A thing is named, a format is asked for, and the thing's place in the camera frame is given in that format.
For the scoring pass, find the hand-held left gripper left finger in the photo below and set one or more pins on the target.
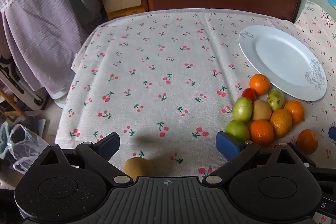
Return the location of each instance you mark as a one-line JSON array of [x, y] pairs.
[[109, 144]]

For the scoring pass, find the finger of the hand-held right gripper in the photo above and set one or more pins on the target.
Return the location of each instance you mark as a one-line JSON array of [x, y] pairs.
[[332, 134]]

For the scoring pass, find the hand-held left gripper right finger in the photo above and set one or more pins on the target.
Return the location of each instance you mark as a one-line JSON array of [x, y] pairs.
[[228, 144]]

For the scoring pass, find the orange mandarin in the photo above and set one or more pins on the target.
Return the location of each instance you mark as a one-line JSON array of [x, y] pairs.
[[307, 141], [295, 111], [261, 133], [259, 84], [281, 122]]

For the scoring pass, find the brown kiwi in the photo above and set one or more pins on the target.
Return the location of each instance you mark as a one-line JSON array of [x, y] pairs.
[[136, 167], [261, 110]]

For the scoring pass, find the red cherry tomato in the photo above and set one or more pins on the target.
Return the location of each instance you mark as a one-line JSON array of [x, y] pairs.
[[248, 94]]

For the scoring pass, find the spotted green jujube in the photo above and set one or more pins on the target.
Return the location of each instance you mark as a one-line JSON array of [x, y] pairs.
[[275, 100]]

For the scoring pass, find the white plate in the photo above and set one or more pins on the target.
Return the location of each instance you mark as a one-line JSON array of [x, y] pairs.
[[281, 56]]

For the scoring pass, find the clear plastic bag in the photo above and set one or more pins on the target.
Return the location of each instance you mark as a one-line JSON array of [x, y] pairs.
[[23, 148]]

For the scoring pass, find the cherry print tablecloth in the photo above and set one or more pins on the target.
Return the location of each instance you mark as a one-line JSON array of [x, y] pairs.
[[157, 69]]

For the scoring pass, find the wooden stool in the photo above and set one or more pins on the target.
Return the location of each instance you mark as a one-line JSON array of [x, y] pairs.
[[11, 106]]

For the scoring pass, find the white black suitcase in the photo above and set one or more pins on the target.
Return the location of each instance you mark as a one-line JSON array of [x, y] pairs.
[[15, 82]]

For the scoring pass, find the lilac waffle cloth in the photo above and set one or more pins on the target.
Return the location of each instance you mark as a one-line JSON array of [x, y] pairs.
[[39, 37]]

